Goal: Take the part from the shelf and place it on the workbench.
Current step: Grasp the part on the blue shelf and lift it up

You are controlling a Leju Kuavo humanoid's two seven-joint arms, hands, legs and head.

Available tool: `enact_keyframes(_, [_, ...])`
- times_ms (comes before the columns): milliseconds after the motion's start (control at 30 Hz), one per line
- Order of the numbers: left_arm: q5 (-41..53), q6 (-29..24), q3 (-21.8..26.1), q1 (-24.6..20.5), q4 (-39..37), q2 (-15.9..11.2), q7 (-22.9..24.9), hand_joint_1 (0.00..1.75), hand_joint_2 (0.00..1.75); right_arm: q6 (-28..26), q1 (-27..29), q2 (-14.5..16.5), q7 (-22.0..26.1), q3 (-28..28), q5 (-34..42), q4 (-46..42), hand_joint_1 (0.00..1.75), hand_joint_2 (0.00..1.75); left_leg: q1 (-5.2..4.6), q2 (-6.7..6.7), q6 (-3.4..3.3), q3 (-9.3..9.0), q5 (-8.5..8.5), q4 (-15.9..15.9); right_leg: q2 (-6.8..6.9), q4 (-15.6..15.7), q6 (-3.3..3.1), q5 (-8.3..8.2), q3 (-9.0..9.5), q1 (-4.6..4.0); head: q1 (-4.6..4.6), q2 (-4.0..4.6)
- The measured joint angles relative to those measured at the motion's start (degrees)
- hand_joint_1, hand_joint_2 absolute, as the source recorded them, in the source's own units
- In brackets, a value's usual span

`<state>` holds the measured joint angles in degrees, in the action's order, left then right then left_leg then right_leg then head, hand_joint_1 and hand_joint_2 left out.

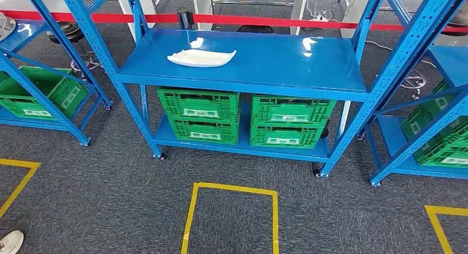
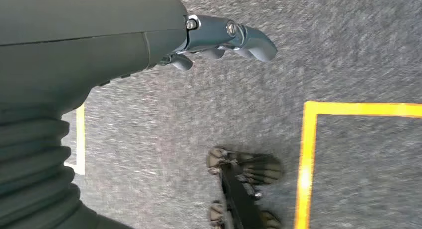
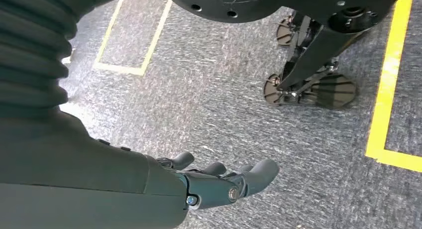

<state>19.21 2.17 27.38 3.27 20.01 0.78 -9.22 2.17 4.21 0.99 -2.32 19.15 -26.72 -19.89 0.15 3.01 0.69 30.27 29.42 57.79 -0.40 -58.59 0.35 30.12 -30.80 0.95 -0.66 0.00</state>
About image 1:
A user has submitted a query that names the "white curved plastic part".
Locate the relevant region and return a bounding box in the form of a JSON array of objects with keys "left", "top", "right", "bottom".
[{"left": 167, "top": 49, "right": 237, "bottom": 68}]

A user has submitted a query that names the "blue metal shelf rack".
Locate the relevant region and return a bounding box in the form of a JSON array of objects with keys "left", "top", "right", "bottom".
[
  {"left": 365, "top": 44, "right": 468, "bottom": 188},
  {"left": 0, "top": 0, "right": 113, "bottom": 147},
  {"left": 57, "top": 0, "right": 466, "bottom": 179}
]

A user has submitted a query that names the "green plastic crate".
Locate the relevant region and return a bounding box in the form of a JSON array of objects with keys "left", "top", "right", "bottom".
[
  {"left": 249, "top": 122, "right": 326, "bottom": 150},
  {"left": 414, "top": 122, "right": 468, "bottom": 169},
  {"left": 167, "top": 115, "right": 240, "bottom": 146},
  {"left": 401, "top": 80, "right": 468, "bottom": 144},
  {"left": 0, "top": 66, "right": 89, "bottom": 120},
  {"left": 251, "top": 94, "right": 337, "bottom": 128},
  {"left": 156, "top": 86, "right": 242, "bottom": 124}
]

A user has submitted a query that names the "black round stool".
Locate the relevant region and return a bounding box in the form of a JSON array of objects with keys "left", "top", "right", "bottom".
[
  {"left": 399, "top": 10, "right": 468, "bottom": 100},
  {"left": 237, "top": 24, "right": 275, "bottom": 35},
  {"left": 46, "top": 21, "right": 102, "bottom": 81}
]

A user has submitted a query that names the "red barrier belt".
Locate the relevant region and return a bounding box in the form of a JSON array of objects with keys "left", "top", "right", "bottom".
[{"left": 0, "top": 10, "right": 468, "bottom": 34}]

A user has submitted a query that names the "silver wheel hubcap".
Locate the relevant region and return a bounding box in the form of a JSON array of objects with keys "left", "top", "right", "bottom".
[{"left": 0, "top": 12, "right": 17, "bottom": 41}]

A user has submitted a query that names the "black belt post head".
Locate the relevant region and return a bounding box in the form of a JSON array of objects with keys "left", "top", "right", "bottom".
[{"left": 176, "top": 7, "right": 194, "bottom": 30}]

